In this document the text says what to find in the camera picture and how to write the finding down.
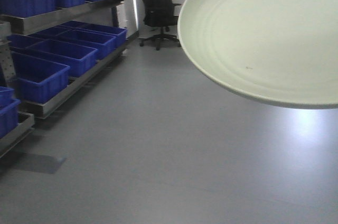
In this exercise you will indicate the blue bin lower far back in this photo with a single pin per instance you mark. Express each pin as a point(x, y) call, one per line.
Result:
point(119, 33)

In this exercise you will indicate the stainless steel shelf rack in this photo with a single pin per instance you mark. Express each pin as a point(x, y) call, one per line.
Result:
point(25, 121)

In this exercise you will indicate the blue bin lower middle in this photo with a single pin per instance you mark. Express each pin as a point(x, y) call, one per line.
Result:
point(79, 58)

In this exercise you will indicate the black office chair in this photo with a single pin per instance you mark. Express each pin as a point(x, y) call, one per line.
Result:
point(160, 14)

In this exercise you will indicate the blue bin near left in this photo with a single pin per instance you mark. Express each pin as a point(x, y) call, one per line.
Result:
point(9, 111)

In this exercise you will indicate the pale green plate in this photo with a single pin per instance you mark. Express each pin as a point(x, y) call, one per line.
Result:
point(279, 52)

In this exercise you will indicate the blue bin lower front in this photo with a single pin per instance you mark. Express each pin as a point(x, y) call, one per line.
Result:
point(39, 80)

